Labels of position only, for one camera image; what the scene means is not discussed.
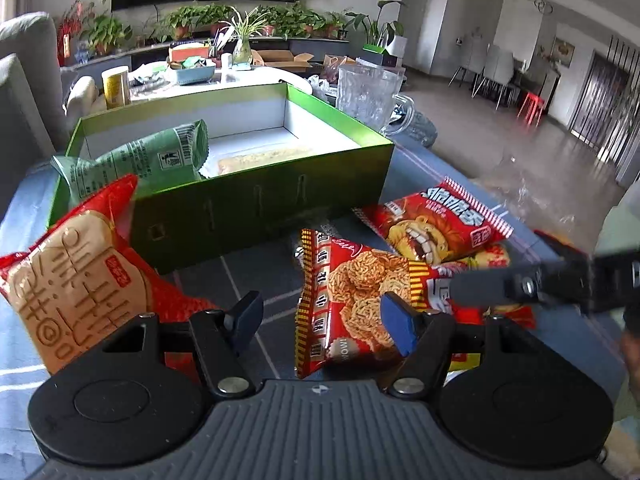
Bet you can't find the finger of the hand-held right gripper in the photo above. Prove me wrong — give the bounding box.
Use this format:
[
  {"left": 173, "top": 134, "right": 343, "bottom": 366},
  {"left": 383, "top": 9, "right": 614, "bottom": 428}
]
[{"left": 450, "top": 260, "right": 566, "bottom": 308}]

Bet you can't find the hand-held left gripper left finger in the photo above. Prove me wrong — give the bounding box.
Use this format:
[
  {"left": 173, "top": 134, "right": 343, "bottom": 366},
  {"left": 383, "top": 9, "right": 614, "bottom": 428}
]
[{"left": 100, "top": 290, "right": 264, "bottom": 398}]

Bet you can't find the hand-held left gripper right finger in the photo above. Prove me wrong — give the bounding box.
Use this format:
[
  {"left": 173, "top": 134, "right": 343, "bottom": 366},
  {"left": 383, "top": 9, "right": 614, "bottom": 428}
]
[{"left": 380, "top": 292, "right": 543, "bottom": 401}]

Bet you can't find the red noodle snack packet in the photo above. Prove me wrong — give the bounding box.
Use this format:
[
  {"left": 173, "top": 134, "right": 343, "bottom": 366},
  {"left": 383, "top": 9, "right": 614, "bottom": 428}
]
[{"left": 294, "top": 228, "right": 451, "bottom": 380}]

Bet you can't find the green cardboard box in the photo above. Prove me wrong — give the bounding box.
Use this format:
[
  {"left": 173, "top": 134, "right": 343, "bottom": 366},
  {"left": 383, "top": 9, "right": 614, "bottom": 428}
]
[{"left": 47, "top": 82, "right": 396, "bottom": 276}]

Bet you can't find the red lion face snack packet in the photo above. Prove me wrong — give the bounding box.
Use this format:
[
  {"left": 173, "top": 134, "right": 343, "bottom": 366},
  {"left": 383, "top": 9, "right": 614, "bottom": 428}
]
[{"left": 352, "top": 178, "right": 515, "bottom": 263}]

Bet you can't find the clear plastic bag of bread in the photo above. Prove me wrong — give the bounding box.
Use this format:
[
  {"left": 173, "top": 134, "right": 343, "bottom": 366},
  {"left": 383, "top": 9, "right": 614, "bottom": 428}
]
[{"left": 470, "top": 152, "right": 601, "bottom": 233}]

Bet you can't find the yellow pastry packet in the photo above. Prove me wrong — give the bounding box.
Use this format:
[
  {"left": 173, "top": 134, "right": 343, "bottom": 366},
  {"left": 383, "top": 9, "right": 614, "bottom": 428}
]
[{"left": 217, "top": 146, "right": 313, "bottom": 176}]

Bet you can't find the dark marbled round table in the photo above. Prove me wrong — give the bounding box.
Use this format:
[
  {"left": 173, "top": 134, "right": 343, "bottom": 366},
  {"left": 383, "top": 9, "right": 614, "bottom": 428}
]
[{"left": 392, "top": 109, "right": 439, "bottom": 149}]

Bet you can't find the dark double door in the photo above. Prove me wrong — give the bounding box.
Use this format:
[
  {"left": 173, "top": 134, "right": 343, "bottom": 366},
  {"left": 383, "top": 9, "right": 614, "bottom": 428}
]
[{"left": 570, "top": 52, "right": 632, "bottom": 162}]

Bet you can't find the red and beige snack packet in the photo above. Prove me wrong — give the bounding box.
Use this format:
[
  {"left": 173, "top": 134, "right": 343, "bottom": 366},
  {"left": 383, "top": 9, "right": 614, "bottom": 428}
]
[{"left": 0, "top": 174, "right": 221, "bottom": 376}]

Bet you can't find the green snack packet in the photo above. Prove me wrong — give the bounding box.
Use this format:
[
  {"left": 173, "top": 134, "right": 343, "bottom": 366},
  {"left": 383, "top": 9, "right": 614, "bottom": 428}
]
[{"left": 51, "top": 119, "right": 210, "bottom": 201}]

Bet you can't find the red stool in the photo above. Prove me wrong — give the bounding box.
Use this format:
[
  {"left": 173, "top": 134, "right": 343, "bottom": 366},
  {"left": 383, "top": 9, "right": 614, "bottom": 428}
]
[{"left": 517, "top": 91, "right": 547, "bottom": 128}]

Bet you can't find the grey dining chair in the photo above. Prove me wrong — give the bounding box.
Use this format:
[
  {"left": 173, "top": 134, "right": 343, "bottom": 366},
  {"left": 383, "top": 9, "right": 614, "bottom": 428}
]
[
  {"left": 482, "top": 45, "right": 518, "bottom": 107},
  {"left": 450, "top": 42, "right": 488, "bottom": 96}
]

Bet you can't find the clear glass pitcher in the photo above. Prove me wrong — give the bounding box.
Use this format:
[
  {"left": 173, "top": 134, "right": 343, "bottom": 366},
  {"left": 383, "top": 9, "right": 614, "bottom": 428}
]
[{"left": 336, "top": 64, "right": 418, "bottom": 136}]

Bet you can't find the white round table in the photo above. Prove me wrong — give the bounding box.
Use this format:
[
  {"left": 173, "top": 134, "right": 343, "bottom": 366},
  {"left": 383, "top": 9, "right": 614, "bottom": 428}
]
[{"left": 125, "top": 62, "right": 321, "bottom": 106}]

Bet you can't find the blue plastic basket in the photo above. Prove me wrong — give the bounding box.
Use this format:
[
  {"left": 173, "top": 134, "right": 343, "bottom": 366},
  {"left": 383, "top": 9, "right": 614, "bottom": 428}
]
[{"left": 165, "top": 62, "right": 218, "bottom": 86}]

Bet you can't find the open cardboard box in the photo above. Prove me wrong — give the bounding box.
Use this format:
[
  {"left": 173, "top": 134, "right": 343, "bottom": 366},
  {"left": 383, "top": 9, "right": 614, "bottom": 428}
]
[{"left": 252, "top": 49, "right": 326, "bottom": 73}]

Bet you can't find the pile of crumpled wrappers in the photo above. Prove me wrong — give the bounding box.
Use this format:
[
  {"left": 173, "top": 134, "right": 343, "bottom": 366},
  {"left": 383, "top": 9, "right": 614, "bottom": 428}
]
[{"left": 130, "top": 67, "right": 168, "bottom": 89}]

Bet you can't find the tall plant in white pot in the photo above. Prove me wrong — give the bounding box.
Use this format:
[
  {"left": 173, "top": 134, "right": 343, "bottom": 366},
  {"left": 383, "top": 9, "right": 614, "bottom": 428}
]
[{"left": 345, "top": 0, "right": 408, "bottom": 58}]

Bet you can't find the yellow can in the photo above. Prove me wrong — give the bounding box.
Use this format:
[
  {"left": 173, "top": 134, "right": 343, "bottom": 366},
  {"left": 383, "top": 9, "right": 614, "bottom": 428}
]
[{"left": 101, "top": 66, "right": 132, "bottom": 109}]

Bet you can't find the green and black box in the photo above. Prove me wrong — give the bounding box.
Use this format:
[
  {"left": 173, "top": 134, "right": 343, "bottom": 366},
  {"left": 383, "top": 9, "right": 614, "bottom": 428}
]
[{"left": 361, "top": 44, "right": 401, "bottom": 67}]

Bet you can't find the plastic bag with fruit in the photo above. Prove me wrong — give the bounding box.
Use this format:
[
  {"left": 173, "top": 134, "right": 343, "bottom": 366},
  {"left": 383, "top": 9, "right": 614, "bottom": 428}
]
[{"left": 322, "top": 55, "right": 358, "bottom": 83}]

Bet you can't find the spider plant in glass vase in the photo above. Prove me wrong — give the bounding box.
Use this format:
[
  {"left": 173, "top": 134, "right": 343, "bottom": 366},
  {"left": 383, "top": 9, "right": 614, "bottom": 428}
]
[{"left": 217, "top": 7, "right": 273, "bottom": 66}]

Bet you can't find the orange box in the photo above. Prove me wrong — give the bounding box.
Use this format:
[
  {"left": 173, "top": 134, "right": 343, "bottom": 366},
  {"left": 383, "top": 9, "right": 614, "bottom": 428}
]
[{"left": 167, "top": 42, "right": 211, "bottom": 63}]

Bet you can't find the grey television cabinet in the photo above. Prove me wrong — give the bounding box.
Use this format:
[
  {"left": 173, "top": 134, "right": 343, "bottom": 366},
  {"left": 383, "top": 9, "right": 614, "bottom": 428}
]
[{"left": 60, "top": 35, "right": 351, "bottom": 70}]

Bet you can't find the row of potted plants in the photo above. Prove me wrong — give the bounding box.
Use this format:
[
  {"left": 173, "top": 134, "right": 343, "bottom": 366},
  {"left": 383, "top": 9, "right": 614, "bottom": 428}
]
[{"left": 85, "top": 2, "right": 351, "bottom": 56}]

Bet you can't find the grey sofa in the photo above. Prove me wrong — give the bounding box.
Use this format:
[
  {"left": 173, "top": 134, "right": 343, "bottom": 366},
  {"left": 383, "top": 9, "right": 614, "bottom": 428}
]
[{"left": 0, "top": 11, "right": 71, "bottom": 201}]

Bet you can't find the red flower decoration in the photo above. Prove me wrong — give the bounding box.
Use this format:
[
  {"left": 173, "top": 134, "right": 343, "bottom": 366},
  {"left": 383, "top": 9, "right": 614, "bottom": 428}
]
[{"left": 56, "top": 0, "right": 93, "bottom": 66}]

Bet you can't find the framed wall picture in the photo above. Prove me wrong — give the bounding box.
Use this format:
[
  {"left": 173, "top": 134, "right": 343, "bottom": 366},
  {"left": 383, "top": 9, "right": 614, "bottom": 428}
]
[{"left": 552, "top": 37, "right": 576, "bottom": 66}]

